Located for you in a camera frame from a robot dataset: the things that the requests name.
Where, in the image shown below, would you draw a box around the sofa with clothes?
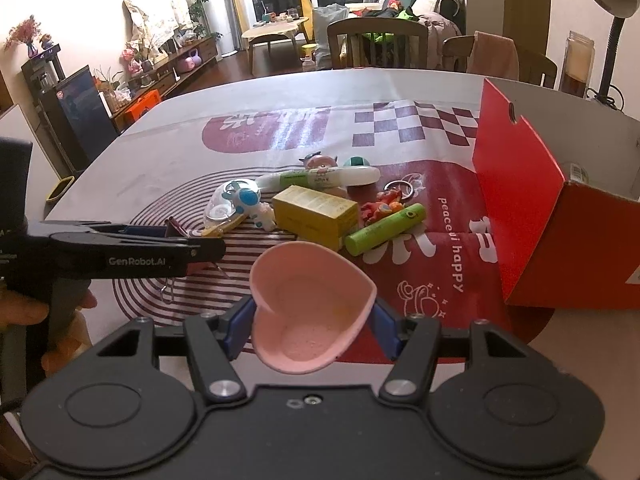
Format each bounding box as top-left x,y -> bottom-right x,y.
350,0 -> 467,68

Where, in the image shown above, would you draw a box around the light wooden coffee table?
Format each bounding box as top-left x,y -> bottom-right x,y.
241,16 -> 310,73

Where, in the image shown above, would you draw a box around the pink pig toy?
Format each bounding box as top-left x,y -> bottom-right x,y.
299,152 -> 351,200

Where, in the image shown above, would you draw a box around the pink towel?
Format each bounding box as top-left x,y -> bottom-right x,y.
467,31 -> 521,81

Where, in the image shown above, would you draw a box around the black water dispenser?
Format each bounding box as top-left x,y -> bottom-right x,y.
21,45 -> 66,111

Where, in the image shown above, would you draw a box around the yellow carton box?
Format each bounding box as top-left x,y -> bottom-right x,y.
272,185 -> 360,252

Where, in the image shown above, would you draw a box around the white standing air conditioner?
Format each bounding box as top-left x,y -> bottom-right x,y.
192,0 -> 242,56

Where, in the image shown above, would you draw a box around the tall glass jar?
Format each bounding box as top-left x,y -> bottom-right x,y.
559,31 -> 597,99

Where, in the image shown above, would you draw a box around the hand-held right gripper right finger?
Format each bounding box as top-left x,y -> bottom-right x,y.
367,300 -> 532,405

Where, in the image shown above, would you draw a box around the wooden TV cabinet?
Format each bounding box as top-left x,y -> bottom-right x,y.
107,35 -> 221,131

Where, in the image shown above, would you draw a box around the person's left hand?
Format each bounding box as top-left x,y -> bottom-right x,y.
0,289 -> 99,377

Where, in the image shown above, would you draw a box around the red cardboard box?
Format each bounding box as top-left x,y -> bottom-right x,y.
471,77 -> 640,311

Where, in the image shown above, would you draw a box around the wooden chair with towel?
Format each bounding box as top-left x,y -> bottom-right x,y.
442,35 -> 558,88

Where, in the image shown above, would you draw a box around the yellow giraffe toy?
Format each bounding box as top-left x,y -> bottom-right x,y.
289,0 -> 316,43

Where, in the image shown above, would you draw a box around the desk lamp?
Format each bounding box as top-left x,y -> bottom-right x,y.
574,0 -> 640,107

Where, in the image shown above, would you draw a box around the pink heart-shaped bowl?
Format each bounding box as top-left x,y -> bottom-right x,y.
249,241 -> 377,375

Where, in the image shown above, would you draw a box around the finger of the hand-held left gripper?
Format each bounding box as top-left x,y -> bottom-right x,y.
42,220 -> 173,240
50,232 -> 227,264

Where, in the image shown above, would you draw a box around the orange box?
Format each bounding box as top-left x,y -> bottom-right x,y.
124,90 -> 162,124

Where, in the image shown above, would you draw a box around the white plastic bag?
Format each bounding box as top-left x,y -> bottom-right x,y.
312,4 -> 350,58

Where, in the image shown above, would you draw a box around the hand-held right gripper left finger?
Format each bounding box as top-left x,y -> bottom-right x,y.
99,296 -> 257,404

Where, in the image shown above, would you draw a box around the black cabinet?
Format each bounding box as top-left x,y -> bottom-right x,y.
40,65 -> 119,176

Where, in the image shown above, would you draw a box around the pink flowers in vase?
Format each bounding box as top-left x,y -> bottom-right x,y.
4,16 -> 44,59

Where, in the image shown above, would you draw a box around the keyring with orange toy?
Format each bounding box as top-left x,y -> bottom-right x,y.
359,177 -> 415,226

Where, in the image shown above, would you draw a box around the yellow rimmed black tray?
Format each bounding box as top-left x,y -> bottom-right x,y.
45,176 -> 76,204

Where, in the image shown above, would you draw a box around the wooden dining chair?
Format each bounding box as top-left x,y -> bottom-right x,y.
327,17 -> 430,71

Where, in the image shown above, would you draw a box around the white tube with green label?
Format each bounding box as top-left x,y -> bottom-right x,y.
256,165 -> 382,192

